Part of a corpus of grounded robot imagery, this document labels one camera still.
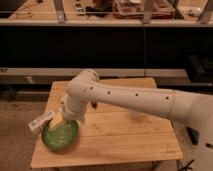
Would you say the green ceramic bowl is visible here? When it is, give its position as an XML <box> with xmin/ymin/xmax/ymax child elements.
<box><xmin>42</xmin><ymin>121</ymin><xmax>78</xmax><ymax>151</ymax></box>

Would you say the red sausage toy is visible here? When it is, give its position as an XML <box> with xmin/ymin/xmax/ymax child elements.
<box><xmin>91</xmin><ymin>102</ymin><xmax>98</xmax><ymax>108</ymax></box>

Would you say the wooden folding table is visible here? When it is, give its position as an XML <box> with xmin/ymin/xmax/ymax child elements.
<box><xmin>30</xmin><ymin>77</ymin><xmax>184</xmax><ymax>169</ymax></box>

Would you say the black power adapter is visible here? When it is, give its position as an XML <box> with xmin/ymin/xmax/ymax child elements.
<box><xmin>187</xmin><ymin>127</ymin><xmax>199</xmax><ymax>145</ymax></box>

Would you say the white plastic bottle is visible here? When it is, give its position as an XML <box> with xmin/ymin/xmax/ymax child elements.
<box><xmin>28</xmin><ymin>111</ymin><xmax>57</xmax><ymax>134</ymax></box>

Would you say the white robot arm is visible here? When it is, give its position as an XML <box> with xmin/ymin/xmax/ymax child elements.
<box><xmin>59</xmin><ymin>69</ymin><xmax>213</xmax><ymax>171</ymax></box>

